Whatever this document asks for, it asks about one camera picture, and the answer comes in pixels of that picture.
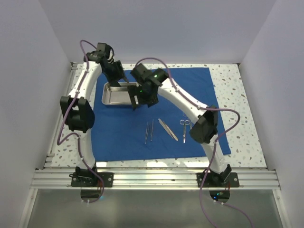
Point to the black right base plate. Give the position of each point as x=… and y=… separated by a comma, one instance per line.
x=214, y=180

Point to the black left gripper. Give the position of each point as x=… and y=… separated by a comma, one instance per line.
x=113, y=81

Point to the stainless steel instrument tray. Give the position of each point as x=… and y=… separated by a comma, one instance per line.
x=117, y=95

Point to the aluminium rail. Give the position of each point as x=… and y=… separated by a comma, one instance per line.
x=50, y=154
x=159, y=179

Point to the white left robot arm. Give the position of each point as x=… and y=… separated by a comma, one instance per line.
x=78, y=115

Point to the aluminium front rail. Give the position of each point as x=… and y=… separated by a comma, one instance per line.
x=159, y=179

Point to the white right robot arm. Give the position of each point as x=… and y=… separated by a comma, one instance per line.
x=204, y=119

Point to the steel surgical forceps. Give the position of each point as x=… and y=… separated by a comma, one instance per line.
x=188, y=119

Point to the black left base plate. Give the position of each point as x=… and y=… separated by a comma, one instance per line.
x=88, y=179

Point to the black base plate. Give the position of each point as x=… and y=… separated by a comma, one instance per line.
x=88, y=179
x=214, y=180

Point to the steel straight surgical scissors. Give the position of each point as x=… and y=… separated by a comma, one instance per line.
x=184, y=123

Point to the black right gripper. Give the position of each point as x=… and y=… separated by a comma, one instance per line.
x=134, y=90

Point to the aluminium left side rail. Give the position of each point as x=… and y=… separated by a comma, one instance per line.
x=50, y=154

